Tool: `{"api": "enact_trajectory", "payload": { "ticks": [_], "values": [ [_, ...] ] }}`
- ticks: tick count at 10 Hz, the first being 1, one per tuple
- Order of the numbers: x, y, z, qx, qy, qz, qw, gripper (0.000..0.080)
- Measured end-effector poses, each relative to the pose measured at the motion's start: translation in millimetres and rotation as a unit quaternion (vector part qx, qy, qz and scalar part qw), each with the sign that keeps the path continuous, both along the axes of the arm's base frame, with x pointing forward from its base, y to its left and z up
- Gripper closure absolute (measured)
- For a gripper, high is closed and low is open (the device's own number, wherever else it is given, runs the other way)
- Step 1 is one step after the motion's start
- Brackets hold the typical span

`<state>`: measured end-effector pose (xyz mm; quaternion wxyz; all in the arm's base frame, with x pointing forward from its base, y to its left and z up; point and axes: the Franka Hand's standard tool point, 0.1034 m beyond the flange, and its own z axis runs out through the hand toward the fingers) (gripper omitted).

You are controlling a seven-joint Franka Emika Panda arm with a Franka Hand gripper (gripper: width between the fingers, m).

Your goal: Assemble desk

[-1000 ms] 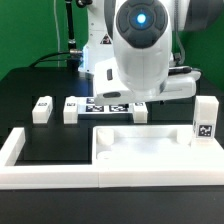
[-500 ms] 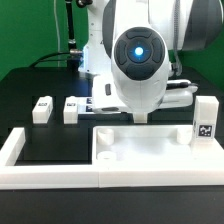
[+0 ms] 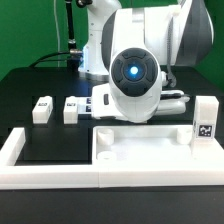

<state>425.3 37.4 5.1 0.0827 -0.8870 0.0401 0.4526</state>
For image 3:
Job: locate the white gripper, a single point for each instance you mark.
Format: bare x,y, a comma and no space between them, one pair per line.
127,97

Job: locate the white desk tabletop tray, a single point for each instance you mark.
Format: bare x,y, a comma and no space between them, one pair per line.
149,147

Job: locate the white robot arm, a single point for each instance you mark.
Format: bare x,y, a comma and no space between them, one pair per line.
135,49

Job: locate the fiducial marker base plate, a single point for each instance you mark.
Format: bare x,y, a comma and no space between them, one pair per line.
84,105

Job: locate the black camera stand pole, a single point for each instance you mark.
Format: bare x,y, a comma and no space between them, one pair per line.
72,64

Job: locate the white U-shaped boundary frame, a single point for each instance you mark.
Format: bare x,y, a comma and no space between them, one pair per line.
13,176

